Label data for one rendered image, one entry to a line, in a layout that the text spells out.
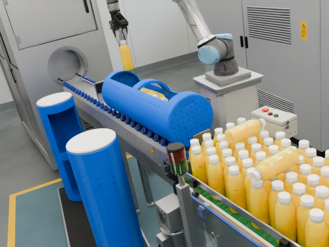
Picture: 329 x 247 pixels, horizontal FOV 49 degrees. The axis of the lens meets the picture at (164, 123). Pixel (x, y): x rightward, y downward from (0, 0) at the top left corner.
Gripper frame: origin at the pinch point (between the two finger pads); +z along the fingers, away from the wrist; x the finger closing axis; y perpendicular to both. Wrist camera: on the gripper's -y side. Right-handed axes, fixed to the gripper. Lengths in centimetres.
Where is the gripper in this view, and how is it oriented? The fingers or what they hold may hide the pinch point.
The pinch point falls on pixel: (122, 41)
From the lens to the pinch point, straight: 242.8
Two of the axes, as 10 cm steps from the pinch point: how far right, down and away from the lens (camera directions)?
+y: -5.1, -2.6, 8.2
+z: 1.8, 9.0, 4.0
